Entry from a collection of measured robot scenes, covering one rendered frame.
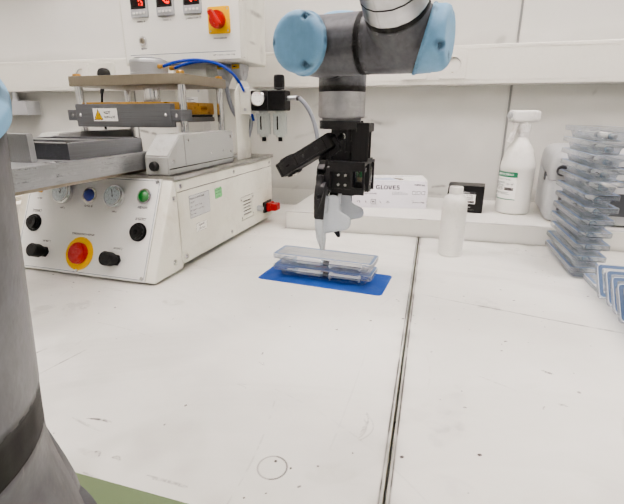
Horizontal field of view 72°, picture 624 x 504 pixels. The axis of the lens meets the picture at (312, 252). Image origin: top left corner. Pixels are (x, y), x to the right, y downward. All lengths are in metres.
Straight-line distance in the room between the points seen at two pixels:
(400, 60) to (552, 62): 0.81
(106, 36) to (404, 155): 1.07
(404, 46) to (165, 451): 0.49
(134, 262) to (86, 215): 0.14
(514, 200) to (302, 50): 0.74
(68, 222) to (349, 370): 0.62
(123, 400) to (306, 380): 0.19
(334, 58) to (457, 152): 0.82
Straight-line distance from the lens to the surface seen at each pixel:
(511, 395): 0.53
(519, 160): 1.17
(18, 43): 2.01
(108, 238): 0.87
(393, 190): 1.17
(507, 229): 1.08
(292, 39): 0.60
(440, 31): 0.55
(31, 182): 0.69
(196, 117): 1.01
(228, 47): 1.12
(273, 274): 0.81
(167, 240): 0.81
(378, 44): 0.57
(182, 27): 1.18
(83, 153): 0.76
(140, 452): 0.45
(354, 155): 0.71
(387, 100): 1.37
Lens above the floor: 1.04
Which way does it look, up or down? 18 degrees down
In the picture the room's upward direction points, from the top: straight up
